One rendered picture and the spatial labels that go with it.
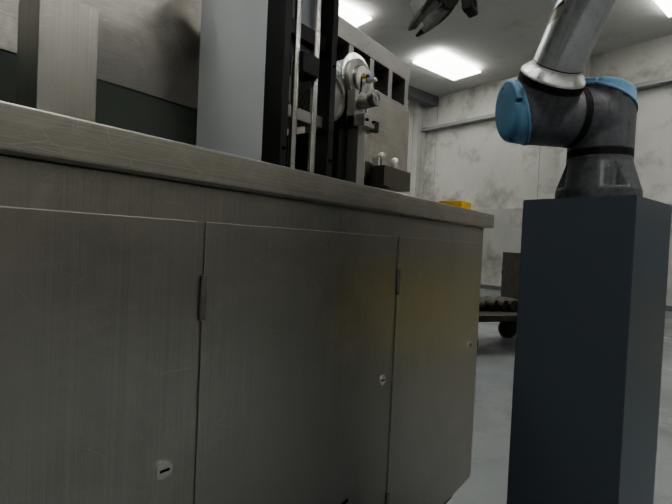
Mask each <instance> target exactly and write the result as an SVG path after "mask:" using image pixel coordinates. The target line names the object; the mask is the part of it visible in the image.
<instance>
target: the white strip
mask: <svg viewBox="0 0 672 504"><path fill-rule="evenodd" d="M267 14H268V0H202V7H201V32H200V57H199V83H198V108H197V133H196V146H199V147H203V148H208V149H212V150H216V151H220V152H225V153H229V154H233V155H238V156H242V157H246V158H251V159H255V160H259V161H261V155H262V132H263V108H264V85H265V61H266V38H267Z"/></svg>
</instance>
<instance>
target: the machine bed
mask: <svg viewBox="0 0 672 504"><path fill-rule="evenodd" d="M0 155H5V156H12V157H19V158H25V159H32V160H38V161H45V162H51V163H58V164H65V165H71V166H78V167H84V168H91V169H97V170H104V171H111V172H117V173H124V174H130V175H137V176H143V177H150V178H157V179H163V180H170V181H176V182H183V183H189V184H196V185H203V186H209V187H216V188H222V189H229V190H235V191H242V192H249V193H255V194H262V195H268V196H275V197H281V198H288V199H295V200H301V201H308V202H314V203H321V204H327V205H334V206H341V207H347V208H354V209H360V210H367V211H373V212H380V213H387V214H393V215H400V216H406V217H413V218H419V219H426V220H433V221H439V222H446V223H452V224H459V225H465V226H472V227H479V228H494V215H492V214H487V213H483V212H479V211H475V210H470V209H466V208H462V207H457V206H453V205H449V204H444V203H440V202H436V201H431V200H427V199H423V198H419V197H414V196H410V195H406V194H401V193H397V192H393V191H388V190H384V189H380V188H375V187H371V186H367V185H363V184H358V183H354V182H350V181H345V180H341V179H337V178H332V177H328V176H324V175H319V174H315V173H311V172H307V171H302V170H298V169H294V168H289V167H285V166H281V165H276V164H272V163H268V162H264V161H259V160H255V159H251V158H246V157H242V156H238V155H233V154H229V153H225V152H220V151H216V150H212V149H208V148H203V147H199V146H195V145H190V144H186V143H182V142H177V141H173V140H169V139H164V138H160V137H156V136H152V135H147V134H143V133H139V132H134V131H130V130H126V129H121V128H117V127H113V126H108V125H104V124H100V123H96V122H91V121H87V120H83V119H78V118H74V117H70V116H65V115H61V114H57V113H52V112H48V111H44V110H40V109H35V108H31V107H27V106H22V105H18V104H14V103H9V102H5V101H1V100H0Z"/></svg>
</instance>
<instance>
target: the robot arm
mask: <svg viewBox="0 0 672 504"><path fill-rule="evenodd" d="M437 1H438V3H437ZM458 1H459V0H412V1H411V2H410V5H409V6H410V9H411V12H412V14H413V19H412V21H411V22H410V25H409V27H408V30H409V31H411V30H413V29H416V28H418V26H419V24H420V23H421V22H422V23H423V25H424V26H423V27H422V28H421V29H420V30H419V31H418V33H417V34H416V35H415V36H416V37H419V36H421V35H423V34H425V33H427V32H428V31H430V30H431V29H433V28H434V27H435V26H438V25H439V24H440V23H441V22H442V21H443V20H444V19H446V18H447V17H448V16H449V15H450V13H451V12H452V11H453V9H454V7H455V6H456V5H457V4H458ZM615 1H616V0H557V1H556V4H555V6H554V9H553V11H552V14H551V16H550V19H549V21H548V24H547V26H546V29H545V32H544V34H543V37H542V39H541V42H540V44H539V47H538V49H537V52H536V54H535V57H534V59H533V60H531V61H530V62H528V63H526V64H524V65H523V66H522V67H521V70H520V72H519V75H518V77H517V79H514V78H512V79H510V80H507V81H505V82H504V84H503V85H502V86H501V88H500V90H499V93H498V96H497V100H496V107H495V120H496V127H497V130H498V133H499V135H500V137H501V138H502V139H503V140H504V141H506V142H509V143H515V144H520V145H523V146H526V145H536V146H549V147H561V148H567V157H566V166H565V169H564V171H563V174H562V176H561V179H560V181H559V184H558V186H557V188H556V191H555V198H578V197H600V196H623V195H638V196H641V197H643V189H642V186H641V183H640V180H639V177H638V174H637V171H636V168H635V165H634V150H635V135H636V118H637V112H638V102H637V89H636V87H635V86H634V85H633V84H632V83H631V82H629V81H627V80H625V79H622V78H618V77H610V76H602V77H601V78H598V77H589V78H584V76H583V74H582V71H583V69H584V66H585V64H586V62H587V60H588V58H589V56H590V54H591V52H592V50H593V47H594V45H595V43H596V41H597V39H598V37H599V35H600V33H601V31H602V28H603V26H604V24H605V22H606V20H607V18H608V16H609V14H610V11H611V9H612V7H613V5H614V3H615ZM440 3H442V5H441V4H440ZM461 3H462V10H463V12H464V13H465V14H466V15H467V16H468V18H472V17H474V16H476V15H477V14H478V9H477V5H478V3H477V0H461Z"/></svg>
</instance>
